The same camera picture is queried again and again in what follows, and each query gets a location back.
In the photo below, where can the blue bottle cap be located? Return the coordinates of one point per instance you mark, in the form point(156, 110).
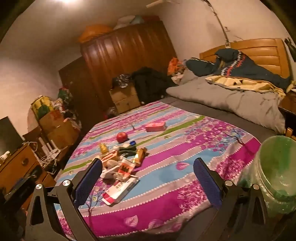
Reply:
point(132, 143)

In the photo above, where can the brown wooden wardrobe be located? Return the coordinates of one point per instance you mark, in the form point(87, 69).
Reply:
point(120, 51)

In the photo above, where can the orange plastic bag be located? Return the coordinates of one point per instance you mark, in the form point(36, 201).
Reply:
point(173, 64)

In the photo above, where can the floral striped bedsheet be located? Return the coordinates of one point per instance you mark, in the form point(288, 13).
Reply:
point(173, 162)

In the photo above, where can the red green plastic bag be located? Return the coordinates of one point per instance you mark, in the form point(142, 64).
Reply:
point(64, 95)

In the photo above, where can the wooden dresser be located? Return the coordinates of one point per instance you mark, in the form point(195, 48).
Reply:
point(18, 162)

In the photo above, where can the ceiling fan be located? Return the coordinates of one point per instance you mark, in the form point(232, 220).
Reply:
point(157, 2)

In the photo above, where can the red white paper packet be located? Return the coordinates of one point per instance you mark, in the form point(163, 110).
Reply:
point(126, 168)

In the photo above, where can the white paper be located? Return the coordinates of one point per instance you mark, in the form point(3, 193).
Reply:
point(108, 170)

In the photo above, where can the red white cigarette box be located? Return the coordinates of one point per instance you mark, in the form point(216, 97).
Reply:
point(109, 156)

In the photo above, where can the green plastic-lined bin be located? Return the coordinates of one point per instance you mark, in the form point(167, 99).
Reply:
point(272, 162)

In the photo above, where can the black monitor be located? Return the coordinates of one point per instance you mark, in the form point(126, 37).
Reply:
point(9, 134)

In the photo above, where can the red apple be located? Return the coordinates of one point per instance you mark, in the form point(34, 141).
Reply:
point(121, 137)

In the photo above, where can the white cigarette carton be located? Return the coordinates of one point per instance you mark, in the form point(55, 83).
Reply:
point(120, 190)

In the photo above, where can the wooden headboard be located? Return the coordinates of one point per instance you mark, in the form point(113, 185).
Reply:
point(259, 51)

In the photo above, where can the brown cardboard box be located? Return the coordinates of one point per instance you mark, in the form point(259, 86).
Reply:
point(49, 120)
point(62, 136)

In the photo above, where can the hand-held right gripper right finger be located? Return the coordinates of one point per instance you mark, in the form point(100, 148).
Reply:
point(207, 183)

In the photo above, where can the red rectangular box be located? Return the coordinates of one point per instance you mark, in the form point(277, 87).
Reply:
point(155, 126)

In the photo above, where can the cardboard box by wardrobe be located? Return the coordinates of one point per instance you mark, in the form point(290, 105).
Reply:
point(123, 97)

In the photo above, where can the yellow patterned blanket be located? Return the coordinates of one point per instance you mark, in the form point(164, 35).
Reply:
point(231, 81)

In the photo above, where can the wooden stool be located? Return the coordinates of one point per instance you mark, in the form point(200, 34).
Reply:
point(291, 133)

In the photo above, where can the dark blue patterned blanket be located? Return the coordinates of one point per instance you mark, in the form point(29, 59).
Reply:
point(252, 69)

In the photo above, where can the black clothing pile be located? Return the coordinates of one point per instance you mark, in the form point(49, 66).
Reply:
point(150, 81)

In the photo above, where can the crumpled silver bag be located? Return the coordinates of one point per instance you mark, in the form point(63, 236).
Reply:
point(121, 80)

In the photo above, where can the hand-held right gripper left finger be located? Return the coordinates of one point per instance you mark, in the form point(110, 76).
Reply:
point(89, 178)

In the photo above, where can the yellow wrapper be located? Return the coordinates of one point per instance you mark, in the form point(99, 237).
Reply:
point(103, 148)

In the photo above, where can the yellow green bag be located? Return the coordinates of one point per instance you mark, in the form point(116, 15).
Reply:
point(41, 105)

